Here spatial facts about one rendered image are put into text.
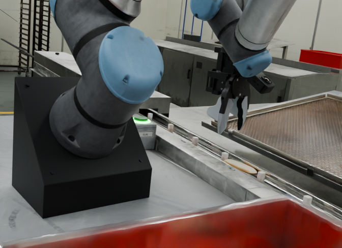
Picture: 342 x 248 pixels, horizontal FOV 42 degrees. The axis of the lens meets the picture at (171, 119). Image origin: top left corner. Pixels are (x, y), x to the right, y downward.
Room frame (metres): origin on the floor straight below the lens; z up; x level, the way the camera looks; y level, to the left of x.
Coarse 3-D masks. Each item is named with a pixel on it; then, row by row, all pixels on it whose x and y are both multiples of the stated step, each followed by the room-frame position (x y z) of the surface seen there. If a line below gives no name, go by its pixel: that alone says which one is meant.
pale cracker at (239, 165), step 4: (224, 160) 1.06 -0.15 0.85; (228, 160) 1.05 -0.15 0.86; (232, 160) 1.06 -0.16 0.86; (232, 164) 1.03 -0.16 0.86; (236, 164) 1.03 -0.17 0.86; (240, 164) 1.03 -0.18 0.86; (244, 164) 1.03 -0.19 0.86; (236, 168) 1.02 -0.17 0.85; (240, 168) 1.01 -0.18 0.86; (244, 168) 1.00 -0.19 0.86; (248, 168) 1.00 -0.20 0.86; (252, 168) 1.01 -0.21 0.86; (248, 172) 0.99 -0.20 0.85; (252, 172) 0.99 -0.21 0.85; (256, 172) 1.00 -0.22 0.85
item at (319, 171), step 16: (320, 96) 1.53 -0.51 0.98; (336, 96) 1.52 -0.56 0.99; (256, 112) 1.39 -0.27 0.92; (304, 112) 1.39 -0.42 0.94; (320, 112) 1.38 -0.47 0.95; (336, 112) 1.38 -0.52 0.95; (304, 128) 1.24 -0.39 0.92; (336, 128) 1.23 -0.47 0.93; (256, 144) 1.12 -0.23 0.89; (288, 144) 1.12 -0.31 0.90; (304, 144) 1.11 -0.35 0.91; (320, 144) 1.11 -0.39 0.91; (288, 160) 1.02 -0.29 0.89; (336, 176) 0.90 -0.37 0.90
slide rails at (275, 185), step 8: (144, 112) 1.52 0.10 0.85; (160, 120) 1.43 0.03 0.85; (184, 136) 1.26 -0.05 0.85; (200, 144) 1.20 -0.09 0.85; (216, 152) 1.14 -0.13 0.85; (256, 176) 0.98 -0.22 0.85; (272, 184) 0.94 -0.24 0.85; (288, 192) 0.90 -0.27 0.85; (320, 208) 0.83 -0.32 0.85; (336, 216) 0.80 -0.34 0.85
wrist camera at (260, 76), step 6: (234, 66) 1.06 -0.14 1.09; (246, 78) 1.03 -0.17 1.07; (252, 78) 1.02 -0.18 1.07; (258, 78) 1.01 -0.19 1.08; (264, 78) 1.02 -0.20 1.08; (252, 84) 1.02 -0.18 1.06; (258, 84) 1.01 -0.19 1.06; (264, 84) 1.00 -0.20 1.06; (270, 84) 1.02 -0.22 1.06; (258, 90) 1.01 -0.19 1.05; (264, 90) 1.01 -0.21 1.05; (270, 90) 1.02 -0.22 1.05
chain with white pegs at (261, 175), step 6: (6, 42) 3.64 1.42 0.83; (18, 48) 3.22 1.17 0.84; (30, 54) 2.94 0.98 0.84; (150, 114) 1.43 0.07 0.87; (168, 126) 1.31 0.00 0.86; (192, 138) 1.20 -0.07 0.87; (222, 156) 1.07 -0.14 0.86; (258, 174) 0.96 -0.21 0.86; (264, 174) 0.95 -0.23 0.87; (258, 180) 0.95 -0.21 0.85; (306, 198) 0.83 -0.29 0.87
